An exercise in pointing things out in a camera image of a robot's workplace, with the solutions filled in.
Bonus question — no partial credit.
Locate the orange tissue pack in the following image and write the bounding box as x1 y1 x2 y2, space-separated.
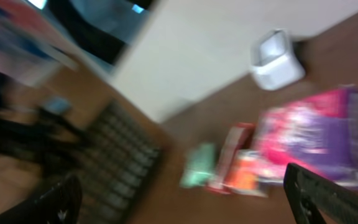
223 149 269 197

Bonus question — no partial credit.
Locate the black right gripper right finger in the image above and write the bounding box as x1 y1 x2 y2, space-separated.
283 163 358 224

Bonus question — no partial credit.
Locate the white barcode scanner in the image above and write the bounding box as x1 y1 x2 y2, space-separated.
250 29 306 91

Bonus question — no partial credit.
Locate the purple red snack packet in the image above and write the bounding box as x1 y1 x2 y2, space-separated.
252 86 358 187

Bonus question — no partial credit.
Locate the teal wet wipes packet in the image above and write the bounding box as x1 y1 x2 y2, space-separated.
180 142 216 189

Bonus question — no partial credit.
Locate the orange red snack bar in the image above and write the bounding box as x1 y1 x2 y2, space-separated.
206 123 255 194

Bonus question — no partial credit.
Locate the grey plastic basket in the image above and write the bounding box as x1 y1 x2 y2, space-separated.
42 98 162 223

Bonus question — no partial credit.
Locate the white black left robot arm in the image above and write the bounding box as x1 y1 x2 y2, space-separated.
0 72 90 178

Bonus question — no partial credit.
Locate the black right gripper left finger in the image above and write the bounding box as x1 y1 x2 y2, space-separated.
0 175 83 224

